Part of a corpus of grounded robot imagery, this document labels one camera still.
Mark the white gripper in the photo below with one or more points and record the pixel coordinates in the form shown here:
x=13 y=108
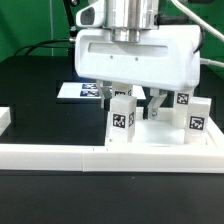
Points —
x=120 y=41

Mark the white square table top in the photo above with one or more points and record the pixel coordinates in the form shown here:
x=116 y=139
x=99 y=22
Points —
x=161 y=131

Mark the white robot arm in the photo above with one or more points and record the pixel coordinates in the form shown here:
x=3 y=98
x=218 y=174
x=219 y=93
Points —
x=127 y=41

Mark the white base tag plate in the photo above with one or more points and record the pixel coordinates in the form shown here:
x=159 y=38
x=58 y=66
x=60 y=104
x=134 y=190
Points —
x=75 y=90

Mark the white U-shaped obstacle fence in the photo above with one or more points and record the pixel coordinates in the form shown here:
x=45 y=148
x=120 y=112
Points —
x=113 y=158

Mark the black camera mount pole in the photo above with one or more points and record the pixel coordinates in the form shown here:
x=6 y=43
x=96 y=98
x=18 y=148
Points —
x=68 y=4

